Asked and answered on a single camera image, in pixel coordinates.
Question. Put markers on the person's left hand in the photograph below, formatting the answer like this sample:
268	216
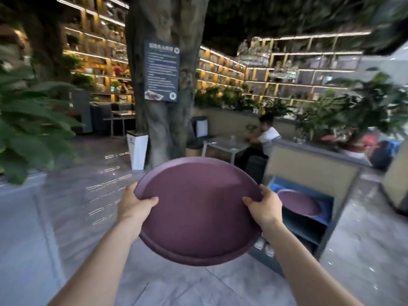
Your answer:
130	208

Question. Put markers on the person's right hand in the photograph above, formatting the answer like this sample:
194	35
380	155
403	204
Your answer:
269	211

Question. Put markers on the person's right thumb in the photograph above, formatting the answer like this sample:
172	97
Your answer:
251	203

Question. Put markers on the person's left thumb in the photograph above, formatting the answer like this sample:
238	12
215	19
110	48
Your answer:
148	203

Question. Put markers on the large purple round tray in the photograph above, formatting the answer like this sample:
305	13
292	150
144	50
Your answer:
197	213

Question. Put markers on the person's left forearm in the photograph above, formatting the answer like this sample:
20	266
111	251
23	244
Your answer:
102	267

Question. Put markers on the person's right forearm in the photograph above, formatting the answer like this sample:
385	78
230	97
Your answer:
302	267

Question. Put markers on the white shoe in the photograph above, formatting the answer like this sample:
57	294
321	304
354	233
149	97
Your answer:
269	249
258	242

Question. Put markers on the small purple round tray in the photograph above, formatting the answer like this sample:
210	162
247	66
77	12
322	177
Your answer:
298	202

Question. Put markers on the white floor bin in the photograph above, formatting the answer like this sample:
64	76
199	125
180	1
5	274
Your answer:
137	151

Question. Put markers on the glass top table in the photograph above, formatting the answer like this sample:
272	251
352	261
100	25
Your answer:
226	144

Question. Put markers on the grey beige service cabinet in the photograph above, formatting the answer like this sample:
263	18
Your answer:
318	175

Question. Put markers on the black chair with white sheet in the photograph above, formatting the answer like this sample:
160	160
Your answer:
200	130

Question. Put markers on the dark dining table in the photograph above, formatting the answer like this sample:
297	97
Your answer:
123	115

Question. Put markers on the dark booth sofa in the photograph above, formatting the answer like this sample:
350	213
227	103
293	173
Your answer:
100	117

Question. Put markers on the row of green hedge plants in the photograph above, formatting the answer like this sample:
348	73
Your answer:
229	98

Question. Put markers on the dark blue sign board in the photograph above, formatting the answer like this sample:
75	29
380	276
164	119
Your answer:
161	71

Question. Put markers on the lit golden display shelving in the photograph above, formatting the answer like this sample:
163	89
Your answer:
287	73
98	54

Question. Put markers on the potted green bush plant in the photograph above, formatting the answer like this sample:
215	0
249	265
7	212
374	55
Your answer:
360	111

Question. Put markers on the large green leafy plant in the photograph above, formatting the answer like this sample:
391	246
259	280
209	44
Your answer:
28	124

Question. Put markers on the large tree trunk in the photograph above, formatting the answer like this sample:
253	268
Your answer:
165	60

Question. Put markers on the crystal chandelier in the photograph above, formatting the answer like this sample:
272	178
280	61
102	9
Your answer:
253	54

